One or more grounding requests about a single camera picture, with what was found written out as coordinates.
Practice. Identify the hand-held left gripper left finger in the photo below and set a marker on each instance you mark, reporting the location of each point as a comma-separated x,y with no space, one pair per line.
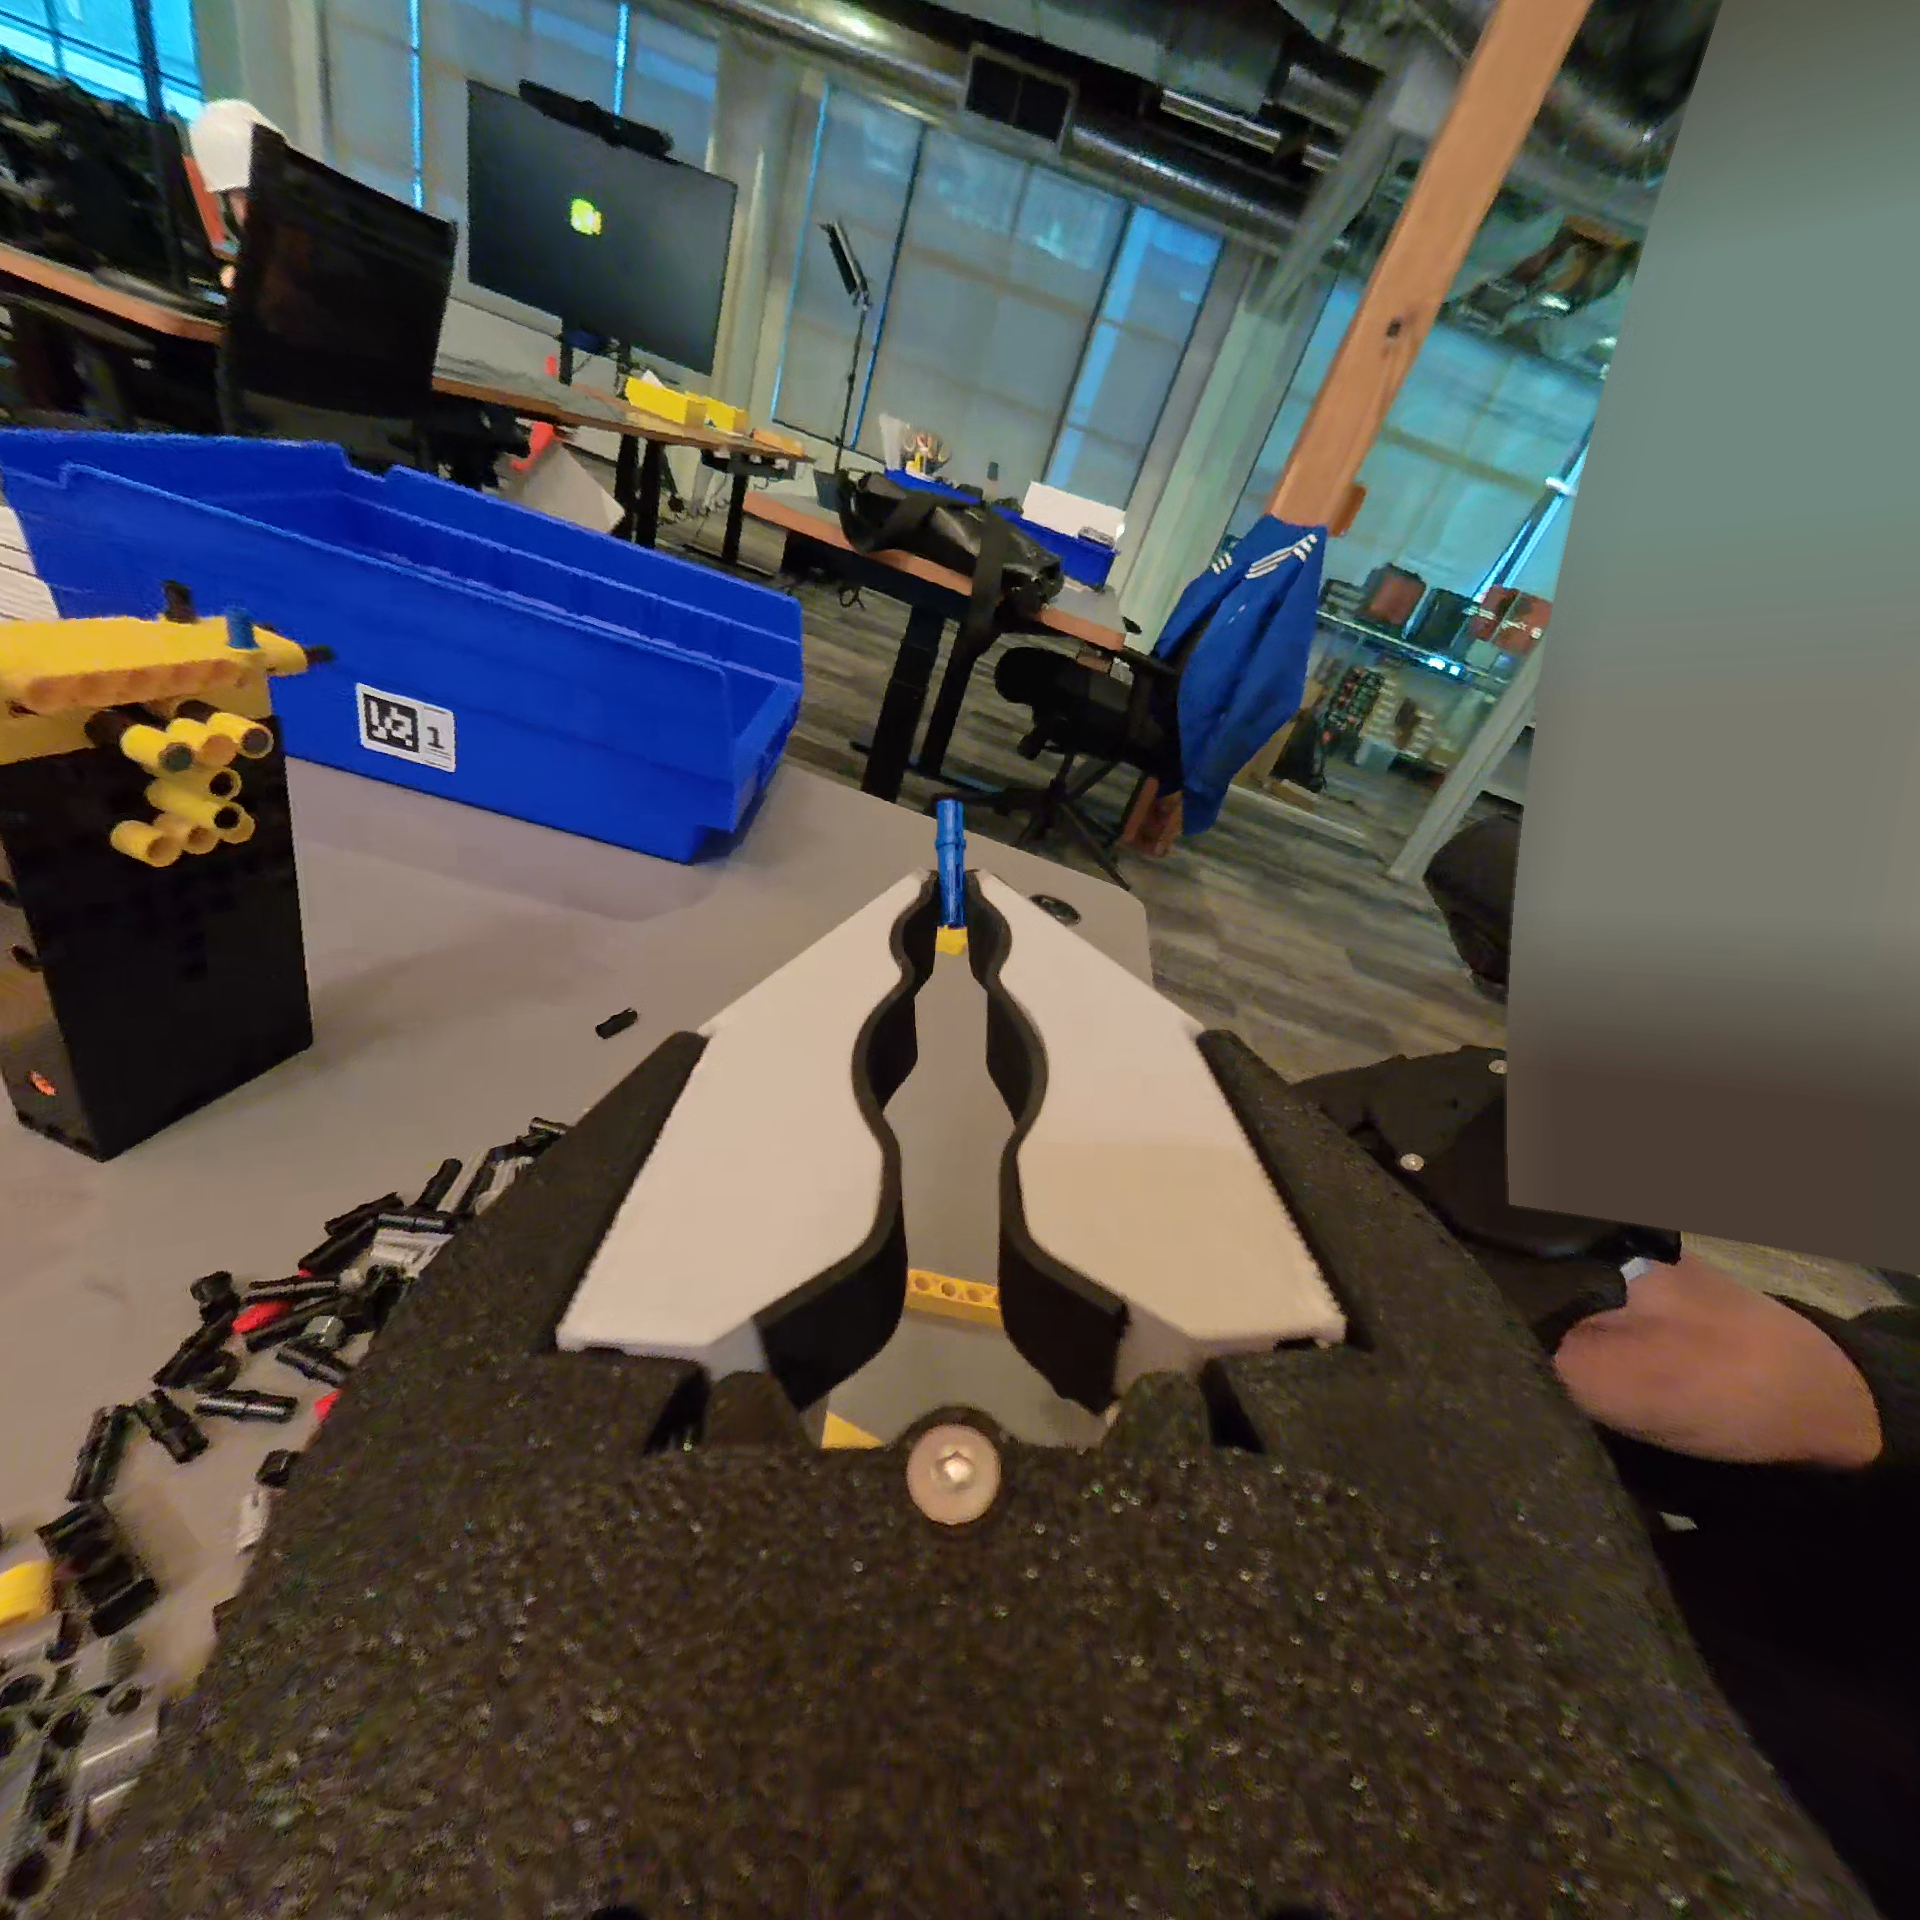
719,1184

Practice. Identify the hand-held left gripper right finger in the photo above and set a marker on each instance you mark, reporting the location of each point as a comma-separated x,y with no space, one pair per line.
1170,1184

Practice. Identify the blue connector pin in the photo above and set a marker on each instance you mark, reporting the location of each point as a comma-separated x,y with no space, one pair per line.
948,848

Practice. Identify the person's right forearm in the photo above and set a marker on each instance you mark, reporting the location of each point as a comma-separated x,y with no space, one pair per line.
1881,1351

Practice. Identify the person's right hand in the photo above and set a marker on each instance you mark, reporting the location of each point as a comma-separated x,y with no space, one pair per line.
1711,1366

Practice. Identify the black office chair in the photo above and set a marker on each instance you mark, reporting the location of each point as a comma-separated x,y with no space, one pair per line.
1080,705

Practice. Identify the blue jacket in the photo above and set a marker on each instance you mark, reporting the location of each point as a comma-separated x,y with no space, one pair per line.
1237,675

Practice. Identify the storage shelves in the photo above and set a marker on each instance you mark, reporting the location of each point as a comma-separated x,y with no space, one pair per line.
1425,629

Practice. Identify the pile of black red pins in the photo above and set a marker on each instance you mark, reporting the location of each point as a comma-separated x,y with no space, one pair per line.
248,1407

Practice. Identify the blue storage bin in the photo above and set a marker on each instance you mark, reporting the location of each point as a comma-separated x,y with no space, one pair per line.
569,660

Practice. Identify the black and yellow brick model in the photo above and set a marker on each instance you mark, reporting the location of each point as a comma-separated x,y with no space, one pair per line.
151,961

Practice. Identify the wooden desk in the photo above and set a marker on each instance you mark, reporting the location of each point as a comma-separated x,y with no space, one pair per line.
900,578
661,434

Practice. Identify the white box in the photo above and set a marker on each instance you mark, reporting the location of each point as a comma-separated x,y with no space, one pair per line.
1071,510

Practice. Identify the black bag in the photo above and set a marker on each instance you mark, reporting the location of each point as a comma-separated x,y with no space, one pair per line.
943,531

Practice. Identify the yellow tray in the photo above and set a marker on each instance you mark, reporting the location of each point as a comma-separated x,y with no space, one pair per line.
674,404

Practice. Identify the black light stand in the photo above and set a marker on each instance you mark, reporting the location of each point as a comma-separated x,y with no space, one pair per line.
856,300

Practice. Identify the black monitor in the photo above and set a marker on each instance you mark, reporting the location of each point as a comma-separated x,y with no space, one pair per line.
601,225

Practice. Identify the black high-back chair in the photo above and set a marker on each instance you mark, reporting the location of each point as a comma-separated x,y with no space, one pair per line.
339,284

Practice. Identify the metal ventilation ducts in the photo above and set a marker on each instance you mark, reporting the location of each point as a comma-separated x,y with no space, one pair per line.
1350,74

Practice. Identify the wooden post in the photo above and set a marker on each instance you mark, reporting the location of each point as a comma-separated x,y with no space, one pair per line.
1425,256

